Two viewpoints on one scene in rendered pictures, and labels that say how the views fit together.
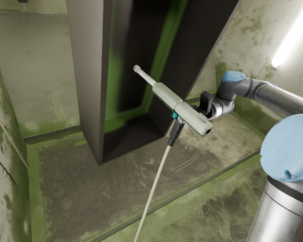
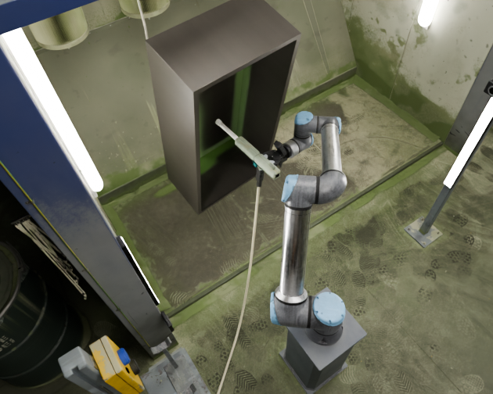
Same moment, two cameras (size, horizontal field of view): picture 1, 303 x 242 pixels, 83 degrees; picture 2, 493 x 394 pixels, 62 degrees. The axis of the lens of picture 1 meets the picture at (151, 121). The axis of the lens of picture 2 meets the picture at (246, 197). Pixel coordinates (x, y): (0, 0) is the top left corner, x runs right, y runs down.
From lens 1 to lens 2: 146 cm
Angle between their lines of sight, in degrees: 14
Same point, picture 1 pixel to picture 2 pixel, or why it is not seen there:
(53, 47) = (101, 75)
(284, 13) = not seen: outside the picture
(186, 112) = (261, 163)
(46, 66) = (99, 102)
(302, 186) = (288, 202)
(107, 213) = (217, 263)
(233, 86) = (304, 127)
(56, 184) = (152, 243)
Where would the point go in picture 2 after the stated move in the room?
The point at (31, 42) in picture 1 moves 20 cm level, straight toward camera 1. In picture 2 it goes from (76, 77) to (87, 91)
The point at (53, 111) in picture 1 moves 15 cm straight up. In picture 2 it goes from (120, 158) to (115, 145)
